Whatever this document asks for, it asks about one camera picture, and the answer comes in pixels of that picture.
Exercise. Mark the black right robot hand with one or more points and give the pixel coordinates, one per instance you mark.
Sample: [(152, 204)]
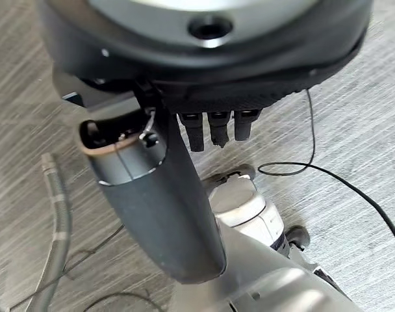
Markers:
[(171, 195)]

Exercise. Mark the silver robot leg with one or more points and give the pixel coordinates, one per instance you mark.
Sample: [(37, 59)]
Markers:
[(262, 260)]

